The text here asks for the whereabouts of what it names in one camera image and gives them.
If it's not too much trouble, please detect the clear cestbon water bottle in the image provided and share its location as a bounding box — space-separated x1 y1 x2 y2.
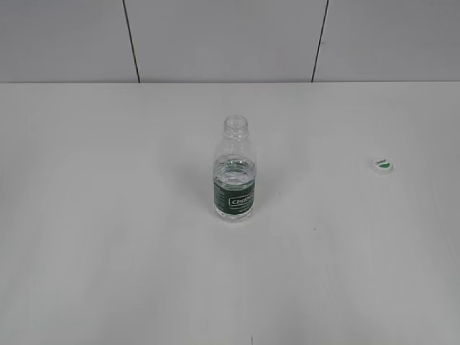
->
213 115 257 222

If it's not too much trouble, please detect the white green bottle cap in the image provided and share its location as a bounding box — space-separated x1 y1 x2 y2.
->
370 157 394 175

